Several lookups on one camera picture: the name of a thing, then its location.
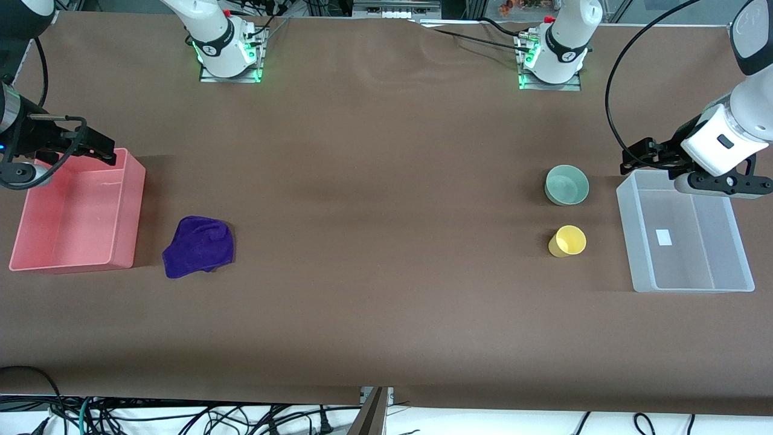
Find green ceramic bowl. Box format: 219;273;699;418
545;164;590;207

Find yellow plastic cup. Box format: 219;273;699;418
548;225;587;259

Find purple microfibre cloth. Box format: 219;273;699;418
162;216;236;280

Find pink plastic bin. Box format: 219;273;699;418
8;147;147;274

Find translucent white plastic bin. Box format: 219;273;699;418
615;169;756;294

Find orange background objects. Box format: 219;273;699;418
498;0;547;17

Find brown table cover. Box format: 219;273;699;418
0;11;773;417

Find white power strip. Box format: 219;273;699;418
352;0;443;20

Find dark metal bar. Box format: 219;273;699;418
350;386;395;435

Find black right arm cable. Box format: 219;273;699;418
0;36;89;192

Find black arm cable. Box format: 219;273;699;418
0;36;89;192
605;0;705;161

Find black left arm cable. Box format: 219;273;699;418
605;0;705;161

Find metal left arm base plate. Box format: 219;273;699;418
518;33;583;92

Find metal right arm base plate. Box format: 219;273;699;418
199;29;267;84

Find thin black table cable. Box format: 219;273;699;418
409;17;532;54

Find thick black floor cable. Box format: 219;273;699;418
0;365;63;424

